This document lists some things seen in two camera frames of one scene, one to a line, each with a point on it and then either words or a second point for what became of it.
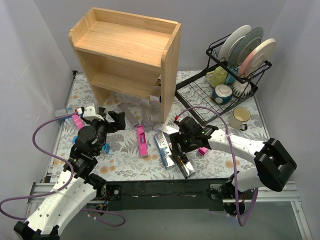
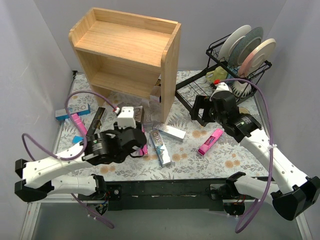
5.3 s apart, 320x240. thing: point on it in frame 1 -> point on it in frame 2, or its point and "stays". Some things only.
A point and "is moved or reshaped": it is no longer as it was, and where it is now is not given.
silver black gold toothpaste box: x=155 y=94 stays
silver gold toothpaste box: x=188 y=169 -> x=139 y=113
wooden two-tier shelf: x=129 y=53 stays
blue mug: x=230 y=78 stays
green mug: x=217 y=77 stays
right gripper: x=176 y=146 -> x=204 y=110
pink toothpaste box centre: x=142 y=141 stays
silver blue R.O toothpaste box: x=164 y=149 is moved or reshaped
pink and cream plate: x=255 y=58 stays
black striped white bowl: x=241 y=89 stays
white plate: x=224 y=50 stays
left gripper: x=107 y=122 -> x=136 y=138
